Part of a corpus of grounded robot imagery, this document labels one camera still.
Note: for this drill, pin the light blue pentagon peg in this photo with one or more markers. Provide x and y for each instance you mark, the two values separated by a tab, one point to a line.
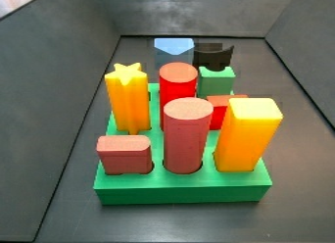
172	49

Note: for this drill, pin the black curved holder stand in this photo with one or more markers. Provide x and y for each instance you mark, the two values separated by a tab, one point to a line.
211	56

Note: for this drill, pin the pink cylinder peg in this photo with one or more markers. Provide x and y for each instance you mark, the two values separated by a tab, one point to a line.
187	118

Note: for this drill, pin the green arch peg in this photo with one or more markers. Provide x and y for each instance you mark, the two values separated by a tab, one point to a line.
215	83

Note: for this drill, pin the green peg board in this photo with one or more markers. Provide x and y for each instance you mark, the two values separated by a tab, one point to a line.
162	187

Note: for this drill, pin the yellow star peg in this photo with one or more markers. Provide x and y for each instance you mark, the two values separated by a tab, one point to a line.
128	95

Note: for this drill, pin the red square peg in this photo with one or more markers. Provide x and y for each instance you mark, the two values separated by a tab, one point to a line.
220	102

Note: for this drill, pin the red cylinder peg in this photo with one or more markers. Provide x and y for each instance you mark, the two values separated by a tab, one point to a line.
178	79

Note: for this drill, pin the yellow square peg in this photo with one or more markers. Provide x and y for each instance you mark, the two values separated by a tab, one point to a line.
251	121

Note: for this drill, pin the pink rounded block peg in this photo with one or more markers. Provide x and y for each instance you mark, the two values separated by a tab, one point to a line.
126	154

